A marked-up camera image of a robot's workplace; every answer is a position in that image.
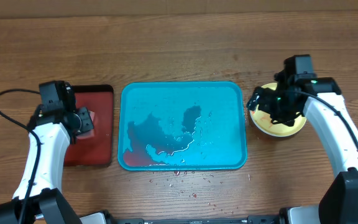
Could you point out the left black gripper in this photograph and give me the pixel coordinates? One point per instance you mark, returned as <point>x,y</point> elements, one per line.
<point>86,120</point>

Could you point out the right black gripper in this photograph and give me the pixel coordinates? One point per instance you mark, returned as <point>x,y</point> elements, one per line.
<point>268,96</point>

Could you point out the yellow-green plate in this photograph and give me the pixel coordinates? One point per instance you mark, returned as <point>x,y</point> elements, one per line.
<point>264,122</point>

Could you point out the pink sponge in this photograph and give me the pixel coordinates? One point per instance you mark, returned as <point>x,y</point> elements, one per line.
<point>86,130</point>

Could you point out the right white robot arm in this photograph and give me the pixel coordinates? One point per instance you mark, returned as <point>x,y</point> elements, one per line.
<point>320,101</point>

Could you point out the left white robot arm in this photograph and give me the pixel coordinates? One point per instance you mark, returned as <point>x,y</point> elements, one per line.
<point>39,192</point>

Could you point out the teal plastic tray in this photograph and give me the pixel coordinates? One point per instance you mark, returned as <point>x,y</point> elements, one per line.
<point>182,126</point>

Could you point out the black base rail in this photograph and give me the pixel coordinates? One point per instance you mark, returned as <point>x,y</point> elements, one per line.
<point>197,220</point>

